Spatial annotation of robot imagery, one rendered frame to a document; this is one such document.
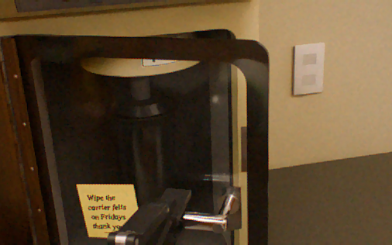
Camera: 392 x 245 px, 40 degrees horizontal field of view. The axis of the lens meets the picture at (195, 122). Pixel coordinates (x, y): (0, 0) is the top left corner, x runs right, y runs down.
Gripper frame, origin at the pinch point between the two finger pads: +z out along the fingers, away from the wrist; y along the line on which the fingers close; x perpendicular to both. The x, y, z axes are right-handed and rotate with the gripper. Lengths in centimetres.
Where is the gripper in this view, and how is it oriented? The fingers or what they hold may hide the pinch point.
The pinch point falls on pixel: (171, 216)
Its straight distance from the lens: 61.3
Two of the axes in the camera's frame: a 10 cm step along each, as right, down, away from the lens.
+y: -0.5, -9.2, -3.8
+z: 2.5, -3.8, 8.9
